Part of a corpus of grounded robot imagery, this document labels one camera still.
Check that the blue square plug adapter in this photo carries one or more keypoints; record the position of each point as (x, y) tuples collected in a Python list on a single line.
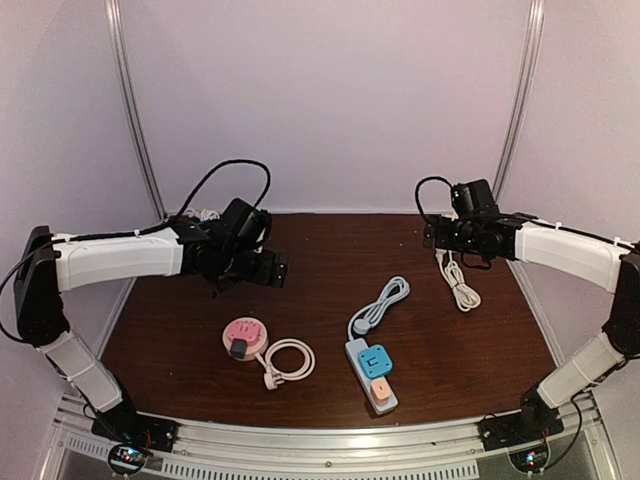
[(375, 362)]

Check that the round pink power socket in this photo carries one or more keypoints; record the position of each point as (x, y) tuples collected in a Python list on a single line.
[(264, 351)]

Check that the aluminium frame post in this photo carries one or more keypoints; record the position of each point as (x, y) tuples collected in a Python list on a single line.
[(132, 115), (527, 69)]

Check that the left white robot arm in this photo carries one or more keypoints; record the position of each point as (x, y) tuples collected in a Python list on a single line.
[(53, 264)]

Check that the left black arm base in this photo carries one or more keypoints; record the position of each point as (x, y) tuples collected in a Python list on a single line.
[(138, 438)]

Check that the aluminium front rail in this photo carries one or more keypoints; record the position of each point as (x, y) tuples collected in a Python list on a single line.
[(207, 450)]

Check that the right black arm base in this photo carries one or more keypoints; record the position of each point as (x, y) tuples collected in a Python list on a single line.
[(525, 432)]

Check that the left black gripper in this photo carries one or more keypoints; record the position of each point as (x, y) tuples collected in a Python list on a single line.
[(263, 277)]

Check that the left aluminium frame post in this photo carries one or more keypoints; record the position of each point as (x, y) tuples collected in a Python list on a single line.
[(132, 115)]

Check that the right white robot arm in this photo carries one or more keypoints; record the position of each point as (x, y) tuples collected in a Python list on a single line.
[(611, 264)]

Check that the light blue power strip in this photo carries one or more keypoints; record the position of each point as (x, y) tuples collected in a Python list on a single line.
[(362, 323)]

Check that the salmon pink plug charger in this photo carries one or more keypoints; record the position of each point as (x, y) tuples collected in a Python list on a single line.
[(380, 391)]

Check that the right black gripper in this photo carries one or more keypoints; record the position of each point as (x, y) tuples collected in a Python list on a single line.
[(442, 237)]

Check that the pink square plug adapter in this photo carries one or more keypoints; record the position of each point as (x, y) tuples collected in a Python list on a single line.
[(246, 330)]

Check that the right aluminium frame post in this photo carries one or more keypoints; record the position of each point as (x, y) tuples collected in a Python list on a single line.
[(527, 69)]

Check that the dark navy plug charger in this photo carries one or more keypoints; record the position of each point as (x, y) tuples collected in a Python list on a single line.
[(238, 349)]

